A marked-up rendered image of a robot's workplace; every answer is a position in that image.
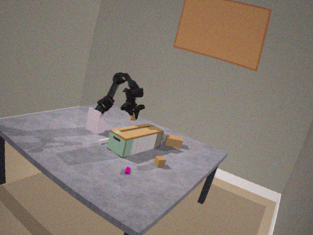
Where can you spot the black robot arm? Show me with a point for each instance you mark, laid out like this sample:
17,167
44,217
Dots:
133,91

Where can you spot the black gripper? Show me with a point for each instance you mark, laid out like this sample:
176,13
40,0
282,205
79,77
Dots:
134,111

